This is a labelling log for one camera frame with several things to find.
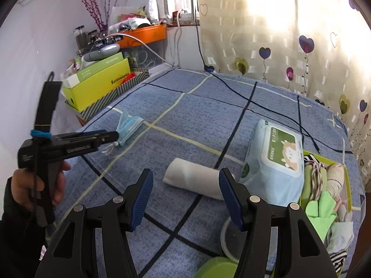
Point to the yellow cardboard box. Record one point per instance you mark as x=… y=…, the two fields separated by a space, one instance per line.
x=87 y=92

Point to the blue plaid bedsheet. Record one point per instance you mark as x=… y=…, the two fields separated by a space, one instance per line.
x=207 y=120

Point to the black white striped sock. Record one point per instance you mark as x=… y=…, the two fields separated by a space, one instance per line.
x=338 y=259

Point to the cream rolled sock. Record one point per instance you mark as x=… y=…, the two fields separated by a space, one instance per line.
x=335 y=182

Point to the green round lid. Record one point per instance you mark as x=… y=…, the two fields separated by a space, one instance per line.
x=218 y=267

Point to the olive green rolled cloth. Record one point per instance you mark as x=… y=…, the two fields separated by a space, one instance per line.
x=307 y=188

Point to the heart pattern curtain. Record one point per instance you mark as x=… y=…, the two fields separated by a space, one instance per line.
x=317 y=48

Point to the grey knit glove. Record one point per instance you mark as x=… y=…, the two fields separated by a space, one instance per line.
x=340 y=236

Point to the striped pattern box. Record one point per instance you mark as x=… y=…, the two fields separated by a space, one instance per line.
x=140 y=74

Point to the glass jar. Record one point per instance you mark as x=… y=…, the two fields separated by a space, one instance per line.
x=81 y=40

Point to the green rimmed white box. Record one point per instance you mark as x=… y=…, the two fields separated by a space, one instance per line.
x=344 y=211

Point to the translucent plastic lid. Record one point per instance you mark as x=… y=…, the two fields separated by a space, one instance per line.
x=232 y=241

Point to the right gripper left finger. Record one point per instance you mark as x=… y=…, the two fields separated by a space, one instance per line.
x=72 y=252

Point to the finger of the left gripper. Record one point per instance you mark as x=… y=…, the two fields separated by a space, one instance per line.
x=83 y=142

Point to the blue face mask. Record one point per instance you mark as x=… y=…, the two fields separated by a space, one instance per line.
x=127 y=126

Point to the orange tray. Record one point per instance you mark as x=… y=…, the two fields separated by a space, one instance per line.
x=146 y=35

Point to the white towel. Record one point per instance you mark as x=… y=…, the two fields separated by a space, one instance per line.
x=193 y=177

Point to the green white flat box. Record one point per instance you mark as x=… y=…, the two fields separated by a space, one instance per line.
x=86 y=73

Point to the person left hand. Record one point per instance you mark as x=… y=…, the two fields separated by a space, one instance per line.
x=23 y=181

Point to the pink flower branches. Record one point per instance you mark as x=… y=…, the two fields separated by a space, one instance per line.
x=95 y=2

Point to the wet wipes pack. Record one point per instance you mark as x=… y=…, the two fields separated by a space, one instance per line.
x=274 y=166

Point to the grey oval device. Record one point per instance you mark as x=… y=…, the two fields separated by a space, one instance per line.
x=102 y=53

